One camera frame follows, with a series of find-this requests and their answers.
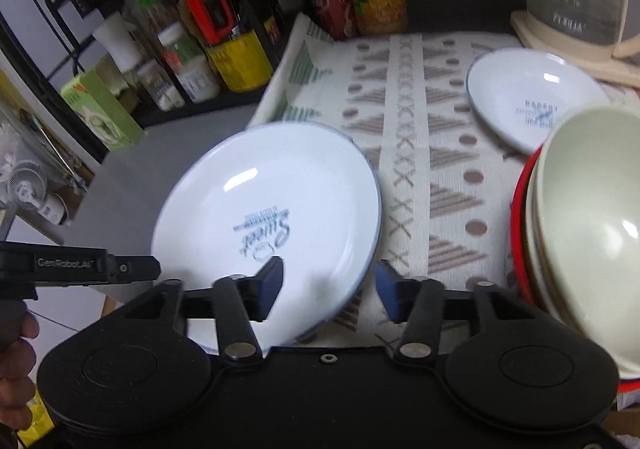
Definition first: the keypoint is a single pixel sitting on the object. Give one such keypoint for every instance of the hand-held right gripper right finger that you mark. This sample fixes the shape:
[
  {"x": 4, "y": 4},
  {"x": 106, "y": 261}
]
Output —
[{"x": 390, "y": 291}]

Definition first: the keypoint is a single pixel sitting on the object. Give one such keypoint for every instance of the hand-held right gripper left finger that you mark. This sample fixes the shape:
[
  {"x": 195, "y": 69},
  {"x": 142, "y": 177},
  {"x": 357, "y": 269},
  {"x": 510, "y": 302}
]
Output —
[{"x": 270, "y": 286}]

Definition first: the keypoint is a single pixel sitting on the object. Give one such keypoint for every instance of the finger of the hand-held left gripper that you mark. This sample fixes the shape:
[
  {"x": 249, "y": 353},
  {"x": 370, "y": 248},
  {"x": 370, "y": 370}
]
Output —
[{"x": 137, "y": 269}]

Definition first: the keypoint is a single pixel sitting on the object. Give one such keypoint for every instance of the white plate with cursive print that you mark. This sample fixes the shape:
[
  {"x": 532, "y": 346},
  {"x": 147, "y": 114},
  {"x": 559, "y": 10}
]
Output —
[{"x": 260, "y": 199}]

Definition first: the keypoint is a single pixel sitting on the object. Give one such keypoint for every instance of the red and black bowl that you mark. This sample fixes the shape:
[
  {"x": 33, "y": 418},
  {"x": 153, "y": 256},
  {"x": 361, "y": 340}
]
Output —
[{"x": 520, "y": 209}]

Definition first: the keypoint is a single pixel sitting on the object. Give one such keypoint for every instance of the pale green bowl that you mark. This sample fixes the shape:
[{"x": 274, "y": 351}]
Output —
[
  {"x": 534, "y": 234},
  {"x": 600, "y": 189}
]

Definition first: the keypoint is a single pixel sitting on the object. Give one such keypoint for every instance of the white plate with block print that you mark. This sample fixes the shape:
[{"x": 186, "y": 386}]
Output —
[{"x": 520, "y": 89}]

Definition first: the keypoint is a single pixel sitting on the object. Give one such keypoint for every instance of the person's left hand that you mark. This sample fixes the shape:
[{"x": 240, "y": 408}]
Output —
[{"x": 17, "y": 374}]

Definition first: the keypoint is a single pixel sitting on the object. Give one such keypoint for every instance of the small white fan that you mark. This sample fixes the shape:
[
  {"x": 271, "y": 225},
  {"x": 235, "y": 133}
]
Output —
[{"x": 32, "y": 194}]

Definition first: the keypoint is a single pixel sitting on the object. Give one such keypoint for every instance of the green cardboard box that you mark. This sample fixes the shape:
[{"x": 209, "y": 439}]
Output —
[{"x": 102, "y": 111}]

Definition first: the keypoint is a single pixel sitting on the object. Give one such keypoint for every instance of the patterned fringed table cloth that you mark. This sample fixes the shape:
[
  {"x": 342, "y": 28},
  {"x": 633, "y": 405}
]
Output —
[{"x": 425, "y": 129}]

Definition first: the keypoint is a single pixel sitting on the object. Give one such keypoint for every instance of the small clear spice jar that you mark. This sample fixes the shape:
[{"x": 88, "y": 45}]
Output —
[{"x": 160, "y": 86}]

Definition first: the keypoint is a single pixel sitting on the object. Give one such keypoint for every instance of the white jar with green label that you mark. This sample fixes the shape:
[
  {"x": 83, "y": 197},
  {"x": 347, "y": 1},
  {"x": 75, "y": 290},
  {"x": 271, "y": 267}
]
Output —
[{"x": 192, "y": 66}]

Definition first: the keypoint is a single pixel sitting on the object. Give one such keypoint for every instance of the yellow tin can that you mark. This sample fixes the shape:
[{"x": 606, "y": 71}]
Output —
[{"x": 240, "y": 61}]

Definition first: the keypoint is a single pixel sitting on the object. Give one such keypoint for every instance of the white plastic bottle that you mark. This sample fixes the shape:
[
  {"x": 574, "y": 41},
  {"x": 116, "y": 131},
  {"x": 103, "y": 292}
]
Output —
[{"x": 117, "y": 41}]

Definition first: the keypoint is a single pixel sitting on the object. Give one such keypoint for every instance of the dark sauce bottle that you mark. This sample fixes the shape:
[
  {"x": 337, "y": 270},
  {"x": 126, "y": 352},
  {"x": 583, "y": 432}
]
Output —
[{"x": 265, "y": 9}]

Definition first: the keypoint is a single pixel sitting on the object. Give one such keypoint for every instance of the red drink can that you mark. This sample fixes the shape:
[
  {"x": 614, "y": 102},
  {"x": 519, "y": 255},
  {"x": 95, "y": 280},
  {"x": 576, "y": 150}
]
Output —
[{"x": 332, "y": 11}]

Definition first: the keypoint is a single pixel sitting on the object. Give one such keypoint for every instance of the cream kettle base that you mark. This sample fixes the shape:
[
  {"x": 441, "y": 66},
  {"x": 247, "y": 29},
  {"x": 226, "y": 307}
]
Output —
[{"x": 550, "y": 49}]

